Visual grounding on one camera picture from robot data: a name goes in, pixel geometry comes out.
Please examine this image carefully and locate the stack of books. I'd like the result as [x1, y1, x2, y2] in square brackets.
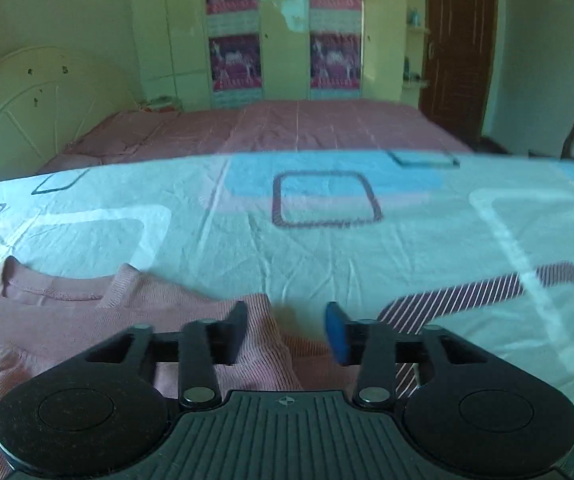
[137, 96, 184, 114]

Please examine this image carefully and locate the cream headboard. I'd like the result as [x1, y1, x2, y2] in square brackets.
[0, 46, 139, 188]

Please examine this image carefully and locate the cream wardrobe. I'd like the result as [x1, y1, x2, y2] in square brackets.
[130, 0, 430, 112]

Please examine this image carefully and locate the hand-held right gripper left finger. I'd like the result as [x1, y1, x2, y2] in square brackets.
[84, 301, 248, 409]

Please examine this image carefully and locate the pink sweater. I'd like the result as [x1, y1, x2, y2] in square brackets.
[0, 255, 362, 480]

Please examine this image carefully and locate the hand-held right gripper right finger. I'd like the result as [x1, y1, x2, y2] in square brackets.
[325, 301, 490, 407]

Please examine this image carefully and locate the cream corner shelf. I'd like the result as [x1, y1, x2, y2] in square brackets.
[399, 0, 434, 106]

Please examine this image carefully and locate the patterned light blue bed sheet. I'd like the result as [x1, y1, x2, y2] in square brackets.
[0, 150, 574, 461]

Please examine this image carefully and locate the pink bed cover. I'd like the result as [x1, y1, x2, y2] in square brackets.
[34, 98, 475, 177]

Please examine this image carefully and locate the brown wooden door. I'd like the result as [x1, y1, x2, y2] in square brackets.
[419, 0, 499, 148]

